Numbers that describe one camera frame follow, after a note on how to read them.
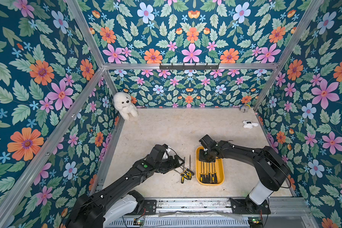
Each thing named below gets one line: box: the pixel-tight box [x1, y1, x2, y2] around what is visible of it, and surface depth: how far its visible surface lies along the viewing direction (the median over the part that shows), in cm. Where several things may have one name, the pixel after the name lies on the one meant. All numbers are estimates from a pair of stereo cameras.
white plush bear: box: [113, 91, 139, 121], surface depth 106 cm
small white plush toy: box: [242, 120, 259, 129], surface depth 108 cm
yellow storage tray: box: [195, 145, 225, 186], surface depth 84 cm
